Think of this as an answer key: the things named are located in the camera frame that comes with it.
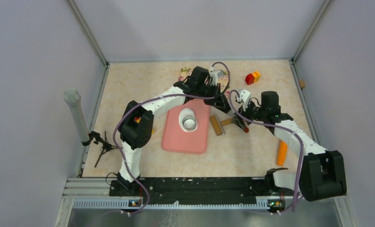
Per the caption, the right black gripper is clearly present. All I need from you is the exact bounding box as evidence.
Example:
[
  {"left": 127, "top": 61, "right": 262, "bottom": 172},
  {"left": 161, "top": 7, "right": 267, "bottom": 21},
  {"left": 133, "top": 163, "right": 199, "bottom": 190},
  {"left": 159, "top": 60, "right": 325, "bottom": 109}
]
[{"left": 231, "top": 98, "right": 267, "bottom": 129}]

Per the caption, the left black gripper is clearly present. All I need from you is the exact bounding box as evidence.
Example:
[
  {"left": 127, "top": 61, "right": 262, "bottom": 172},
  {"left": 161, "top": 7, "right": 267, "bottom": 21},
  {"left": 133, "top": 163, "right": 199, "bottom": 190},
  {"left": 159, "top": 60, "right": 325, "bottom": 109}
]
[{"left": 196, "top": 82, "right": 225, "bottom": 108}]

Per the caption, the wooden rolling pin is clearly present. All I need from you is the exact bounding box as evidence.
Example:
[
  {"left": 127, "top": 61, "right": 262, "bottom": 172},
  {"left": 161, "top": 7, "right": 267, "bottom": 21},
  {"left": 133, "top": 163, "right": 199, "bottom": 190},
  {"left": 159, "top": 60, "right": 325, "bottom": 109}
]
[{"left": 209, "top": 115, "right": 235, "bottom": 136}]

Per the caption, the white dough ball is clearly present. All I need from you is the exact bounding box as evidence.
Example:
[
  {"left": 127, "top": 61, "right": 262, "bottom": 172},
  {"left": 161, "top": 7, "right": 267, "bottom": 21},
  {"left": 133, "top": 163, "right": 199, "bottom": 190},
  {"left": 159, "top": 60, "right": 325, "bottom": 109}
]
[{"left": 178, "top": 108, "right": 198, "bottom": 132}]

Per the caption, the pink plastic tray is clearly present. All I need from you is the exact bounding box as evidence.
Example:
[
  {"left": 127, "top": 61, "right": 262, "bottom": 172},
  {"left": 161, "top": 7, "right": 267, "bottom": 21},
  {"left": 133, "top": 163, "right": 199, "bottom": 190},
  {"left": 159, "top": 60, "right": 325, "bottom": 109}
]
[{"left": 161, "top": 99, "right": 210, "bottom": 155}]

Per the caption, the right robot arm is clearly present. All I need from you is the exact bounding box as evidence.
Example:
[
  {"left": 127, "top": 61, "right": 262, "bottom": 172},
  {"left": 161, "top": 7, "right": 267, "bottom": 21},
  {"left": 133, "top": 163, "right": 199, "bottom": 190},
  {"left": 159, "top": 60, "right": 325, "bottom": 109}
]
[{"left": 234, "top": 90, "right": 347, "bottom": 201}]

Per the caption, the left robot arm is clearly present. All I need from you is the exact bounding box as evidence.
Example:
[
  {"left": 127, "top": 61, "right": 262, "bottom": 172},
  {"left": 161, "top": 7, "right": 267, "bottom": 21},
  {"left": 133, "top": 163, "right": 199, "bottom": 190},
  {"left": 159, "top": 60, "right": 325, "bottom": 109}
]
[{"left": 116, "top": 66, "right": 233, "bottom": 195}]

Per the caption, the red orange toy block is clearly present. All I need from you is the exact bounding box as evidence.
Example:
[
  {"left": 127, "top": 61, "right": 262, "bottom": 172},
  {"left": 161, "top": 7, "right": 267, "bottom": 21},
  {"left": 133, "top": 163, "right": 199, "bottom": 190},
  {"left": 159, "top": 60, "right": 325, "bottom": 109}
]
[{"left": 245, "top": 71, "right": 261, "bottom": 85}]

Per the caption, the floral yellow tray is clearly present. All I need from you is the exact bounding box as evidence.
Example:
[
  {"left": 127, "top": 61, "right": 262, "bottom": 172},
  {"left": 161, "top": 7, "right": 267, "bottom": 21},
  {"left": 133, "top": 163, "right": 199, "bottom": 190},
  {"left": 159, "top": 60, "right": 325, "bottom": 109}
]
[{"left": 178, "top": 67, "right": 229, "bottom": 92}]

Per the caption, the orange toy carrot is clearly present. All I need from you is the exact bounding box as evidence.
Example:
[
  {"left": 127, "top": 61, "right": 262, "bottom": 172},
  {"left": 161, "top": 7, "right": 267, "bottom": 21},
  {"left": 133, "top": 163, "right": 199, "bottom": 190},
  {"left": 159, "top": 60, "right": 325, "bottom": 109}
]
[{"left": 276, "top": 140, "right": 288, "bottom": 166}]

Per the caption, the yellow multicolour toy block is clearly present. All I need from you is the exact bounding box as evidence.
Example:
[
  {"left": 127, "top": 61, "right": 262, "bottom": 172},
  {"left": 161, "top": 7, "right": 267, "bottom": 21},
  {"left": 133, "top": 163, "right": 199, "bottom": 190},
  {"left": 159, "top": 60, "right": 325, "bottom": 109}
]
[{"left": 134, "top": 117, "right": 155, "bottom": 134}]

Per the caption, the small black tripod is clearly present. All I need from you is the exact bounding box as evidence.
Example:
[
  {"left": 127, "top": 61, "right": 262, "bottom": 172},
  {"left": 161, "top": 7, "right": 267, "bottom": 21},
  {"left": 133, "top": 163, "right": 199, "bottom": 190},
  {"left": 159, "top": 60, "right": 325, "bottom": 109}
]
[{"left": 89, "top": 131, "right": 117, "bottom": 168}]

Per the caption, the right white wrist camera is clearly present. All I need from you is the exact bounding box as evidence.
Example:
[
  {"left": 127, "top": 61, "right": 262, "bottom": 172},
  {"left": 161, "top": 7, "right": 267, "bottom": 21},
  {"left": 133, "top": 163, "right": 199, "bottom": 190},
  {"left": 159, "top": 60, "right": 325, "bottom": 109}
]
[{"left": 235, "top": 89, "right": 252, "bottom": 111}]

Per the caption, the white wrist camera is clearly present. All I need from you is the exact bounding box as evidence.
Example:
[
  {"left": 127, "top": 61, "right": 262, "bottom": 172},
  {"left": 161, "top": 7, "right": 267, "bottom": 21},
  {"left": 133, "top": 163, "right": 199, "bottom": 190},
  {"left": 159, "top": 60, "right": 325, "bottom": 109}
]
[
  {"left": 235, "top": 89, "right": 252, "bottom": 111},
  {"left": 209, "top": 66, "right": 225, "bottom": 86}
]

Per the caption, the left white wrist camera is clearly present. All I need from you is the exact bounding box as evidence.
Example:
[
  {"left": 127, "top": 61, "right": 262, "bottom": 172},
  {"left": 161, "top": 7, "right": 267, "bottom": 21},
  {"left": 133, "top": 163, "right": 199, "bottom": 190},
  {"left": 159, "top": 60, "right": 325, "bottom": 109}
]
[{"left": 209, "top": 66, "right": 225, "bottom": 86}]

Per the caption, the small wooden wall knob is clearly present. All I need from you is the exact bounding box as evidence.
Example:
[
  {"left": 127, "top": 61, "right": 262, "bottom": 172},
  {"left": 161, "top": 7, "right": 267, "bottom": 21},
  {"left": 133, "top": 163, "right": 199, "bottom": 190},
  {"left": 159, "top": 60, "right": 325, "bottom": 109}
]
[{"left": 298, "top": 79, "right": 306, "bottom": 89}]

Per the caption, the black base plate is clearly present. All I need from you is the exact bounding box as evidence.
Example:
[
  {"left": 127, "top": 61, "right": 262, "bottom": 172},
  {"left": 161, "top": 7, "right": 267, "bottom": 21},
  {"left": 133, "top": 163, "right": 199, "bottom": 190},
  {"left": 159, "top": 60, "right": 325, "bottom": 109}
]
[{"left": 109, "top": 177, "right": 296, "bottom": 206}]

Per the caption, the grey cylinder post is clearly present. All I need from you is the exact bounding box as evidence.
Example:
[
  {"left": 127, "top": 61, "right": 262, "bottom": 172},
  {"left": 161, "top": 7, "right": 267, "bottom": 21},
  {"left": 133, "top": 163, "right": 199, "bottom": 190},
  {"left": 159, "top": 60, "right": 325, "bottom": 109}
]
[{"left": 64, "top": 88, "right": 90, "bottom": 146}]

